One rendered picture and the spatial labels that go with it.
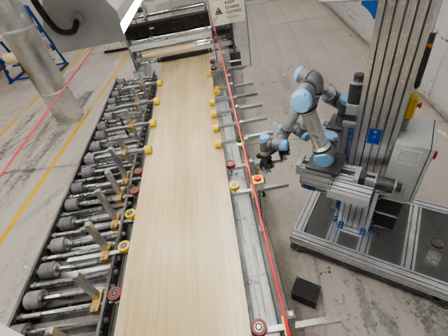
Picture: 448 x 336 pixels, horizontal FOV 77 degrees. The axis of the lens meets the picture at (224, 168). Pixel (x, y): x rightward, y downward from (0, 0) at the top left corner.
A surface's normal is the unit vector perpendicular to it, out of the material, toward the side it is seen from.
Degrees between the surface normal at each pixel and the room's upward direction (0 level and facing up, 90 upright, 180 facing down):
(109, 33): 90
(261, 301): 0
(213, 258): 0
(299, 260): 0
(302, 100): 83
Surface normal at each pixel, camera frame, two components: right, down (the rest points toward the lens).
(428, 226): -0.15, -0.73
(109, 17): 0.10, 0.66
